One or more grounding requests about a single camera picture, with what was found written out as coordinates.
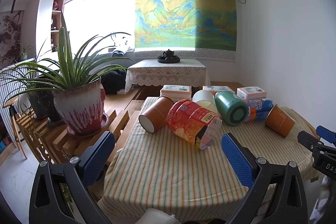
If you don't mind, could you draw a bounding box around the white plastic cup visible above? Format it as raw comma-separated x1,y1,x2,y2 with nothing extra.
192,90,218,114

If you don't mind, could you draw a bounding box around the green insulated cup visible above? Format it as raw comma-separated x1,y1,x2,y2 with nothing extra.
215,91,249,126

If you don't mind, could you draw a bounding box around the orange paper cup right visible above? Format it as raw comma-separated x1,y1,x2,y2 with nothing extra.
265,105,294,138

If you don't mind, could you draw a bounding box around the orange paper cup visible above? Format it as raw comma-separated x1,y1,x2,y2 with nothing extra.
138,96,174,134
265,105,294,138

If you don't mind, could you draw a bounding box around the orange paper cup left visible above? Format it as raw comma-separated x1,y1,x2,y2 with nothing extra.
138,96,174,134

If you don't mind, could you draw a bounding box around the wooden slatted plant stand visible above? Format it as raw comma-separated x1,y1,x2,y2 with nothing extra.
8,99,131,204

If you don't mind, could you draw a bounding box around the blue orange drink can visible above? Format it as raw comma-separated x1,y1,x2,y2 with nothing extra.
244,98,274,122

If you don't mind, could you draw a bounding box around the red white plant pot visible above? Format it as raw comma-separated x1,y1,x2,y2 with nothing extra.
53,79,109,138

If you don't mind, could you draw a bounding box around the striped tablecloth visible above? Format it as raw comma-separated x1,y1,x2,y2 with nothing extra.
98,107,319,221

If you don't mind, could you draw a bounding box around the orange tissue pack right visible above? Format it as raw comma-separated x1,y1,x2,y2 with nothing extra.
236,86,266,100

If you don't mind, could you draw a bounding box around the orange tissue pack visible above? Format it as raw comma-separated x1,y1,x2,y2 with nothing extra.
203,85,235,96
160,85,192,102
236,86,266,100

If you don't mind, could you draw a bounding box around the red plastic snack jar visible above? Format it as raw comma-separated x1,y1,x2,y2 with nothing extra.
167,99,222,150

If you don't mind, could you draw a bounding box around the dark plant pot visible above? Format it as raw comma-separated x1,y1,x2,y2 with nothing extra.
28,91,62,122

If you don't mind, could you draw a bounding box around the orange tissue pack middle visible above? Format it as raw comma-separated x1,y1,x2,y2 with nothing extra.
203,85,235,96

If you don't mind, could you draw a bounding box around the black bag on floor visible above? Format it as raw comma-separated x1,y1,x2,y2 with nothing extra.
101,69,126,95

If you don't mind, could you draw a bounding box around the orange tissue pack left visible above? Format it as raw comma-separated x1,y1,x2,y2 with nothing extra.
160,85,192,102

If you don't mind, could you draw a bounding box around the green spider plant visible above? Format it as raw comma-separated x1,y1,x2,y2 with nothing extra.
1,15,127,104

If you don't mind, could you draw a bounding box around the lace covered low table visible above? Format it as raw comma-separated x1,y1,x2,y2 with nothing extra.
125,59,211,92

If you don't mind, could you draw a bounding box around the black teapot set tray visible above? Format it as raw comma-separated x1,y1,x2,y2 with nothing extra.
157,50,181,64

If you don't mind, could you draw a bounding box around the green landscape roller blind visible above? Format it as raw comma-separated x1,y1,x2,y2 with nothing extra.
134,0,237,52

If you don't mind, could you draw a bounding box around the ink painting wall scroll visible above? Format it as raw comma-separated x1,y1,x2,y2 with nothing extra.
0,10,24,69

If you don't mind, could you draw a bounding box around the white wall shelf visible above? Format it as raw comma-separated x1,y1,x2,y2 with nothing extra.
35,0,64,60

